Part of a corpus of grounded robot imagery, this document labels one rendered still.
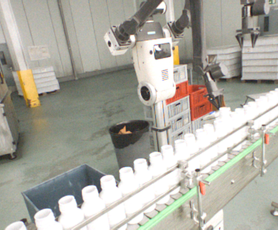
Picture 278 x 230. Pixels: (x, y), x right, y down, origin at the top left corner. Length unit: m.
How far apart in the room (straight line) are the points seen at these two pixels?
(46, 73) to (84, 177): 9.08
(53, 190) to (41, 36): 12.35
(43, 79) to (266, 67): 7.53
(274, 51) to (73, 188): 6.57
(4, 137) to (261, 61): 6.19
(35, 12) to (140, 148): 11.48
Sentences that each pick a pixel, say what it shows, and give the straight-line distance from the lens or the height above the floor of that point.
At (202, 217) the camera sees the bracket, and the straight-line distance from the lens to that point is 0.88.
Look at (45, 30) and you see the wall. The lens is 13.54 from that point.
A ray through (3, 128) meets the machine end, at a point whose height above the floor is 0.51.
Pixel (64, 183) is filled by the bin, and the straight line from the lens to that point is 1.30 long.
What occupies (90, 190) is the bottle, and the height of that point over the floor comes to 1.15.
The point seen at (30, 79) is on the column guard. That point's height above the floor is 0.81.
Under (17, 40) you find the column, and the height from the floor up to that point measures 1.91.
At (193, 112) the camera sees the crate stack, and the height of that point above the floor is 0.35.
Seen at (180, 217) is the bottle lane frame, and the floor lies 0.93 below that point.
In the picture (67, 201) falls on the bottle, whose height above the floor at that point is 1.15.
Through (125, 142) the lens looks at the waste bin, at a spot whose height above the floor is 0.55.
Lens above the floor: 1.50
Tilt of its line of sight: 19 degrees down
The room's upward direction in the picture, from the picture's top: 7 degrees counter-clockwise
